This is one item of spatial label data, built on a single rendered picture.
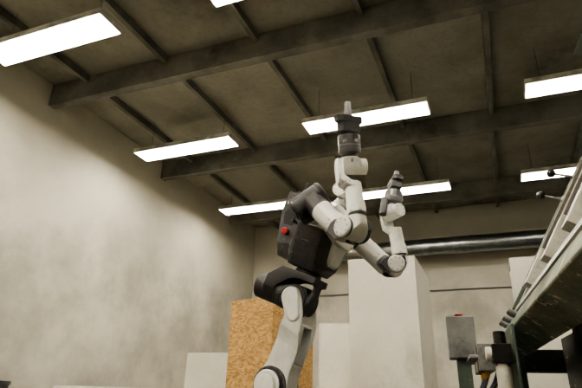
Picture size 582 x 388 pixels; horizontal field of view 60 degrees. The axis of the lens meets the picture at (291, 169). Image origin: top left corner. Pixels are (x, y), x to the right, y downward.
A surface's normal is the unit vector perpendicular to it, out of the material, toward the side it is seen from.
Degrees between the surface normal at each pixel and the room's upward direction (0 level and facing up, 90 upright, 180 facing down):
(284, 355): 90
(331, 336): 90
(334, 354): 90
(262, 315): 90
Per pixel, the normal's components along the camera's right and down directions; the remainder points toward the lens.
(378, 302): -0.37, -0.39
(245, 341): -0.61, -0.35
